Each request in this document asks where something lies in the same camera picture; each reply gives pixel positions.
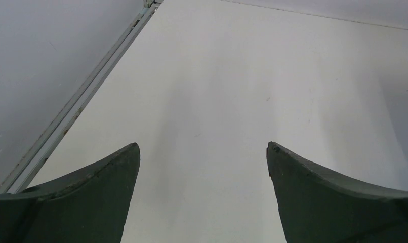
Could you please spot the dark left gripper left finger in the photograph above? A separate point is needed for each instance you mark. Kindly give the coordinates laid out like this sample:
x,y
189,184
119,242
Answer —
x,y
88,205

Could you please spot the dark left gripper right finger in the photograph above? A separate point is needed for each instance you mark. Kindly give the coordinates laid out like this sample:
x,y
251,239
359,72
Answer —
x,y
317,204

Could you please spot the aluminium table edge rail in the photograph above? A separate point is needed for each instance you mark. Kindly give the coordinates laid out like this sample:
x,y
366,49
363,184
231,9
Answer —
x,y
54,56

